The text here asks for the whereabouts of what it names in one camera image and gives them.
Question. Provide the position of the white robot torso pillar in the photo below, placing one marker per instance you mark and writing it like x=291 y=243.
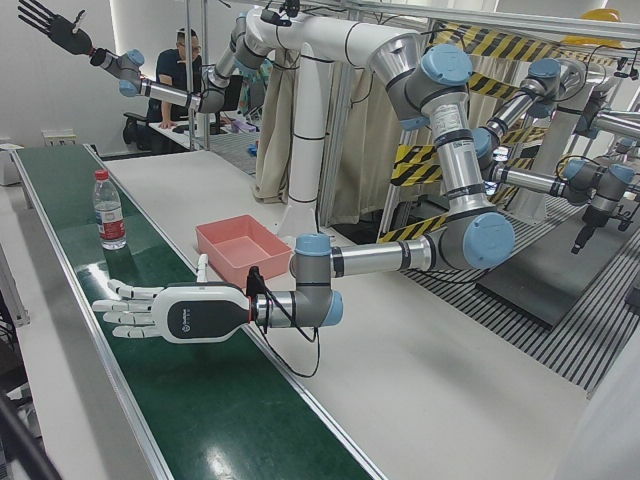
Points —
x=310 y=125

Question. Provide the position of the green conveyor belt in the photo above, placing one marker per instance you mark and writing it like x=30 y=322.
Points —
x=200 y=400

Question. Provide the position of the small black gripper tool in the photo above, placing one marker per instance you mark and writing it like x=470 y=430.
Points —
x=590 y=225

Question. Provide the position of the aluminium frame post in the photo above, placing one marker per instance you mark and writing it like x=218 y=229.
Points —
x=190 y=75

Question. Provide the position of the pink plastic basket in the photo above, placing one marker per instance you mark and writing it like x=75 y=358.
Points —
x=245 y=250

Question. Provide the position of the UR5e robot arm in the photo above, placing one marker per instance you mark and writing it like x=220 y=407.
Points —
x=165 y=92
x=450 y=125

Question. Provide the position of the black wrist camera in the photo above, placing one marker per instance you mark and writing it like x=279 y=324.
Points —
x=255 y=282

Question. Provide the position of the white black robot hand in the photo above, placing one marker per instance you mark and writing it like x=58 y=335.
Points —
x=200 y=315

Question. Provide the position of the grey blue neighbour robot arm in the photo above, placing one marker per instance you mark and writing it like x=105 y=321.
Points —
x=530 y=180

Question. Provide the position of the black head camera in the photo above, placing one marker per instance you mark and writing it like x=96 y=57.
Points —
x=280 y=15

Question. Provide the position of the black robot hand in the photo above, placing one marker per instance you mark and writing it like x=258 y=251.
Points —
x=67 y=32

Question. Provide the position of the clear water bottle red cap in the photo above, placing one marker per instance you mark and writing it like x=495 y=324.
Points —
x=111 y=220

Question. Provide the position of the yellow black safety barrier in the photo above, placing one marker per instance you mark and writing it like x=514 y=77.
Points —
x=415 y=165

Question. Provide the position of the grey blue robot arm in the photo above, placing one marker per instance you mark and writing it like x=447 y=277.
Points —
x=540 y=85

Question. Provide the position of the yellow hard hat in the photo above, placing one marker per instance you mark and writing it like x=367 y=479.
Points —
x=602 y=14

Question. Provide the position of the person in dark shirt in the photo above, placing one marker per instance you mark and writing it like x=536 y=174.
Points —
x=175 y=70

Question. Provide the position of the black tripod pole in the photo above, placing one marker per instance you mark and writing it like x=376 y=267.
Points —
x=20 y=440

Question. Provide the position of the white wall outlet strip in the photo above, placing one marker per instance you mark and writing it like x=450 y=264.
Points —
x=59 y=137

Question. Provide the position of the beige cloth curtain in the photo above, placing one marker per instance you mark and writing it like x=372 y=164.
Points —
x=350 y=165

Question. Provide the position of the black flat platform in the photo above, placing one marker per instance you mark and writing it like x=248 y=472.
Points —
x=575 y=280

